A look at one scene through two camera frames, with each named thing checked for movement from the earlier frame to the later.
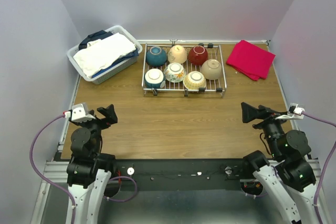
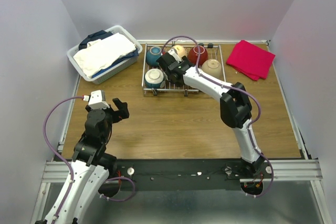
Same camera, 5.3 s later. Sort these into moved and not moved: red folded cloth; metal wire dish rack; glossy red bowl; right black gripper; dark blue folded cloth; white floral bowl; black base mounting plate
Moved: right black gripper
Not moved: glossy red bowl; red folded cloth; dark blue folded cloth; black base mounting plate; white floral bowl; metal wire dish rack
